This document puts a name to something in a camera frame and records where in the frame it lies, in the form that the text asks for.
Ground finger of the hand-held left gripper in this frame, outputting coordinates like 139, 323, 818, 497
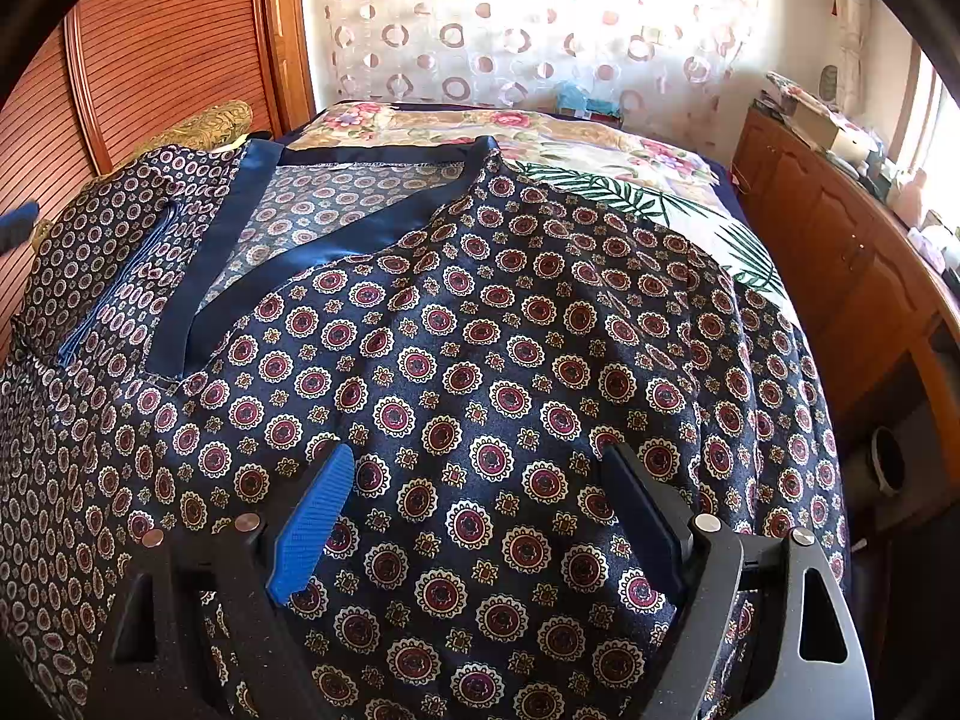
0, 201, 40, 252

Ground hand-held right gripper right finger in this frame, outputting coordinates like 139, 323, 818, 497
604, 444, 875, 720

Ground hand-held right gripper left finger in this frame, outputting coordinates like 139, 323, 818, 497
90, 442, 357, 720

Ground navy medallion print garment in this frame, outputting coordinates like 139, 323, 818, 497
0, 136, 852, 720

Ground wooden headboard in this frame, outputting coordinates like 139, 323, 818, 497
0, 0, 316, 353

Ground yellow patterned cloth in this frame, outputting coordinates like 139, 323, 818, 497
30, 99, 254, 248

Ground black round container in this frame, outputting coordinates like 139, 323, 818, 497
870, 426, 910, 497

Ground leaf print bed sheet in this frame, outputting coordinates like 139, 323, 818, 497
517, 161, 788, 308

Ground long wooden cabinet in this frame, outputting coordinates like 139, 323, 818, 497
731, 109, 960, 511

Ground blue bag on box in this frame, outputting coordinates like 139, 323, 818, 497
555, 82, 623, 125

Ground floral quilt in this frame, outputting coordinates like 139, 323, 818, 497
285, 103, 725, 188

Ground cardboard box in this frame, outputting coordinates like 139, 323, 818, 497
795, 101, 852, 149

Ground window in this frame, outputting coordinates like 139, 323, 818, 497
896, 45, 960, 196

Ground circle pattern sheer curtain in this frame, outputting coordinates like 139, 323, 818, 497
319, 0, 758, 117

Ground white window curtain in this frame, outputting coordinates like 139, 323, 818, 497
831, 0, 875, 95

